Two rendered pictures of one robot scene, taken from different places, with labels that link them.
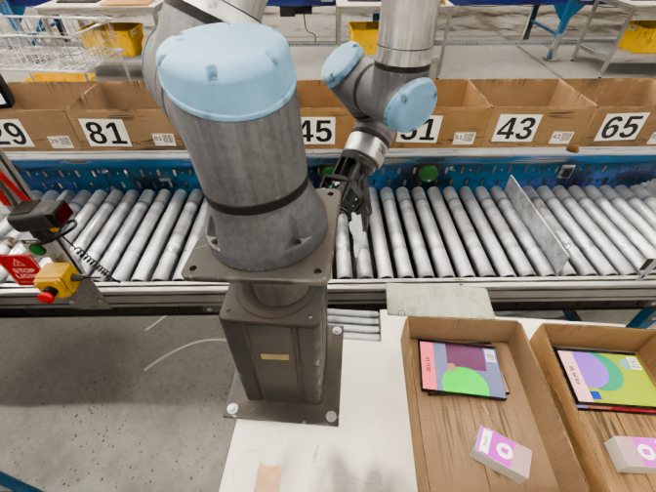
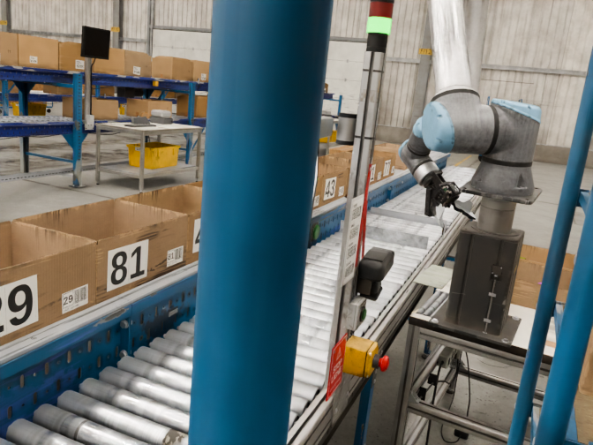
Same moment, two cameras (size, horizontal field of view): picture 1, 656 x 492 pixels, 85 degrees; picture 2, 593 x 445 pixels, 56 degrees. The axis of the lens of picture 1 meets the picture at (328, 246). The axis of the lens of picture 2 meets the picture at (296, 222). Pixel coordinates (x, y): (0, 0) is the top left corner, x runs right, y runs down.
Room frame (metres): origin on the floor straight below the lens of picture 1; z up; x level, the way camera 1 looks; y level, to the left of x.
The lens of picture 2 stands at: (0.34, 1.95, 1.46)
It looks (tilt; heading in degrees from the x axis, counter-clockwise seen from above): 14 degrees down; 293
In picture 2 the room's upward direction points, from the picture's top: 6 degrees clockwise
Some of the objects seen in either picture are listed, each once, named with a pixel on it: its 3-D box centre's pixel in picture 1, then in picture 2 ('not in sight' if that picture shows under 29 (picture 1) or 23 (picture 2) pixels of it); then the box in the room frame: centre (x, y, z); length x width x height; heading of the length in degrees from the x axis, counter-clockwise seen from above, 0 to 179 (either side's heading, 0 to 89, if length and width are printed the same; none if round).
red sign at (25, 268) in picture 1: (35, 269); (340, 360); (0.68, 0.81, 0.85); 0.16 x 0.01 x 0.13; 91
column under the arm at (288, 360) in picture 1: (283, 331); (484, 276); (0.44, 0.10, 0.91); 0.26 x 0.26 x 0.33; 86
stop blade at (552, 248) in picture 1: (531, 220); (382, 237); (1.01, -0.73, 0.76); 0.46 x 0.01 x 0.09; 1
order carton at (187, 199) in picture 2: not in sight; (184, 221); (1.44, 0.37, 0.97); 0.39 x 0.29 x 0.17; 91
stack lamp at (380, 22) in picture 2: not in sight; (379, 18); (0.71, 0.74, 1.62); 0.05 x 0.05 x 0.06
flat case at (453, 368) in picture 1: (459, 367); not in sight; (0.43, -0.32, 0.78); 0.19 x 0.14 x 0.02; 83
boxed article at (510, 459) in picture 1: (500, 454); not in sight; (0.24, -0.35, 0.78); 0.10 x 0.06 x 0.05; 60
